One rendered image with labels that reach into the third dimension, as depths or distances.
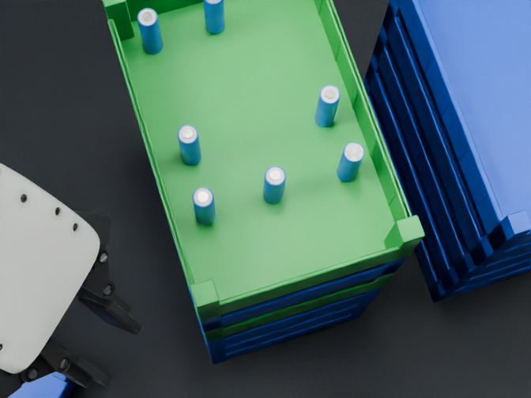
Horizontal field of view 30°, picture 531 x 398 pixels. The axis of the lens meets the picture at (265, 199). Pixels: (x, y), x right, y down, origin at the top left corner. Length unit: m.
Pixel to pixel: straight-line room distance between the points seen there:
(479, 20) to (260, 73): 0.26
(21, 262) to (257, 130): 0.40
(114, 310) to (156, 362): 0.65
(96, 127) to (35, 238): 0.80
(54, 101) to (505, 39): 0.63
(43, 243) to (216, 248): 0.34
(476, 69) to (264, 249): 0.32
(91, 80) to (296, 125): 0.52
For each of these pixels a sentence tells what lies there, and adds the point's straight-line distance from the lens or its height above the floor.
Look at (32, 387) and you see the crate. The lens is 1.31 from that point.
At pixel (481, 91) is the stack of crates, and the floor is 0.32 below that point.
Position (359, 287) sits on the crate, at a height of 0.29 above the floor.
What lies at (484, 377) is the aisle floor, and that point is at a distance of 1.33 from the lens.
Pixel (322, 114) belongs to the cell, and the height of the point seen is 0.44.
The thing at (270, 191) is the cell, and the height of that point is 0.45.
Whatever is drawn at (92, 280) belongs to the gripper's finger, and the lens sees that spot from 0.63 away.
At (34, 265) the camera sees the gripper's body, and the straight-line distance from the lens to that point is 0.59.
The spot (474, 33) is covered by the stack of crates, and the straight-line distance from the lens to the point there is 1.08.
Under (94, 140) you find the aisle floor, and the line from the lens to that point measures 1.37.
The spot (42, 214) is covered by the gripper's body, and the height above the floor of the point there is 0.73.
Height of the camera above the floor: 1.28
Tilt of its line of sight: 75 degrees down
